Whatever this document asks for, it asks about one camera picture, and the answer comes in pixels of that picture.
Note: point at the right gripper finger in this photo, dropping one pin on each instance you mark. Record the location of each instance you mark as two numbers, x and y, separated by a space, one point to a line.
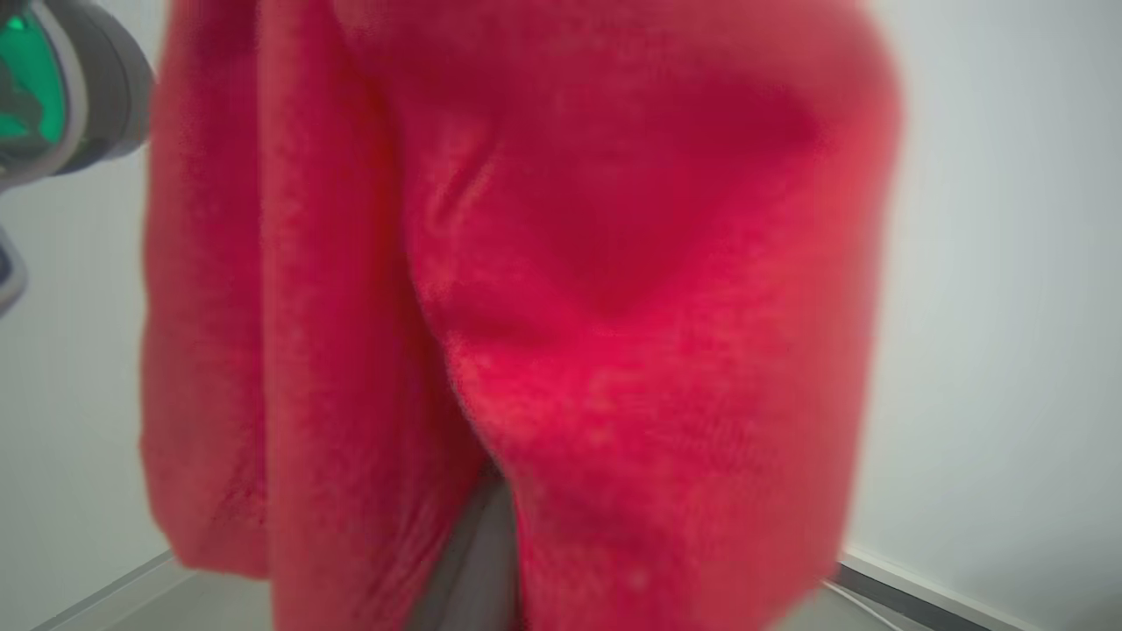
473 570

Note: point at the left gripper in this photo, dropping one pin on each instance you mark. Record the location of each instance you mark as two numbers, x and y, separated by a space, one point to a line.
61 88

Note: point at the red jersey with white stripes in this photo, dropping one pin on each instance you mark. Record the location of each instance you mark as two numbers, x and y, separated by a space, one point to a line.
561 289

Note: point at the dark baseboard strip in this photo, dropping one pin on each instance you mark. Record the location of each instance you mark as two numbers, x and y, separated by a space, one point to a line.
920 598

